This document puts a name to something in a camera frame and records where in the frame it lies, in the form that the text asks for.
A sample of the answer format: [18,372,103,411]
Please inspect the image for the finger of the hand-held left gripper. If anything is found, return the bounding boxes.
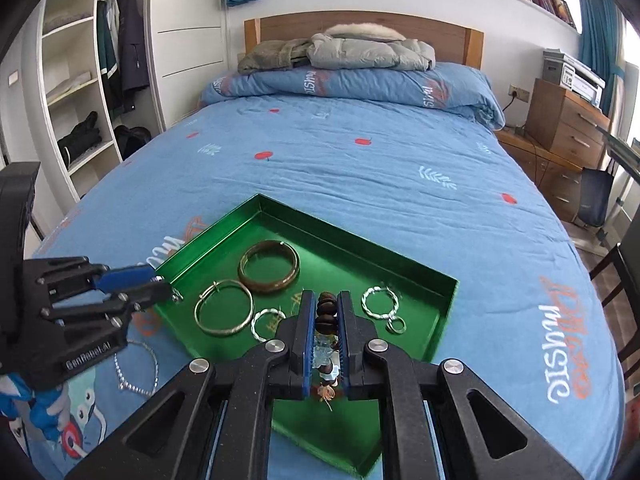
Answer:
[42,281,174,332]
[30,257,165,302]

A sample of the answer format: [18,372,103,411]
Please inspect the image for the black backpack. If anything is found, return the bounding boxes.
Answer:
[114,125,152,161]

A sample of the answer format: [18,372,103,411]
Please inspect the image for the white printer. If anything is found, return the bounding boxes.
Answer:
[542,49,606,106]

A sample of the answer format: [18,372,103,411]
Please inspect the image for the white folded clothes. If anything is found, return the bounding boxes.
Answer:
[47,72,98,101]

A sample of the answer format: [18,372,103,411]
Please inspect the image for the blue pillow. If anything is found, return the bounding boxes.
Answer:
[200,62,506,128]

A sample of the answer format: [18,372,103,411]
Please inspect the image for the large silver bangle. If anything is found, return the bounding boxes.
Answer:
[194,280,254,338]

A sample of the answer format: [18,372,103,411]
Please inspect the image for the green tray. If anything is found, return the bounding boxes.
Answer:
[152,192,460,477]

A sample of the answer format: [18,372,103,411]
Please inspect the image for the twisted silver hoop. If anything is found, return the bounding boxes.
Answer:
[251,308,286,343]
[361,286,401,320]

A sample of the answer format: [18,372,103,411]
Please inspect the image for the dark tote bag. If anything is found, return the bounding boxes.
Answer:
[575,167,615,228]

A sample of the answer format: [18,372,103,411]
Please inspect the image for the wooden drawer cabinet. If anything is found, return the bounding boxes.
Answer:
[525,77,611,168]

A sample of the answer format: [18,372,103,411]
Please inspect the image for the dark beaded bracelet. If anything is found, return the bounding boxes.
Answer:
[312,291,346,405]

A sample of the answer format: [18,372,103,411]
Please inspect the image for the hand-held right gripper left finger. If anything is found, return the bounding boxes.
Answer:
[65,290,318,480]

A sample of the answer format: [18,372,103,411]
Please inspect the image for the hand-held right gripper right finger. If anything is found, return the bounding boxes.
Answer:
[336,290,583,480]

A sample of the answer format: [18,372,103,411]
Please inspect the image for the wooden nightstand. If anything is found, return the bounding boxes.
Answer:
[495,127,583,223]

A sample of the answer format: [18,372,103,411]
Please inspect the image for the hanging clothes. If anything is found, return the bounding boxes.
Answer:
[96,0,151,113]

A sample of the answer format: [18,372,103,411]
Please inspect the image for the blue printed bed sheet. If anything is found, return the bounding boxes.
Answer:
[37,95,626,480]

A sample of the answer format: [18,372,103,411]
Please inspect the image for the white wardrobe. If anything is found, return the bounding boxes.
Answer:
[0,0,226,201]

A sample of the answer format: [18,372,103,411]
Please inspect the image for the grey puffer jacket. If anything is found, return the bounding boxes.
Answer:
[244,12,485,71]
[306,22,437,72]

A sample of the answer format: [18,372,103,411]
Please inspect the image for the silver beaded necklace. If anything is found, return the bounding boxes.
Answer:
[114,339,160,395]

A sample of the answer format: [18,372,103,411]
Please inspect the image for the brown bangle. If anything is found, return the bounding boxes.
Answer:
[237,241,301,293]

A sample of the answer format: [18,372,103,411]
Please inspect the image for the olive jacket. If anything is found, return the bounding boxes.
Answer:
[237,38,313,75]

